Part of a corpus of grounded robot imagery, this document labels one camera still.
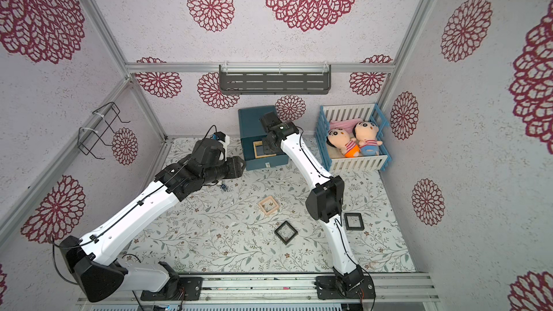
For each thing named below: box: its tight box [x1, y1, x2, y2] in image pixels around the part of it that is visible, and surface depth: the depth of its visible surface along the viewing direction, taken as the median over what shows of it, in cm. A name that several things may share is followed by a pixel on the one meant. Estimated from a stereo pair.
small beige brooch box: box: [258, 195, 280, 216], surface depth 96 cm
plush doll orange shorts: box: [344, 144, 361, 158], surface depth 104 cm
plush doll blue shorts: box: [352, 120, 384, 157], surface depth 104 cm
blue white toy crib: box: [314, 103, 393, 173], surface depth 105 cm
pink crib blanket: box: [329, 118, 363, 137], surface depth 115 cm
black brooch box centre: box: [274, 220, 299, 246], surface depth 88 cm
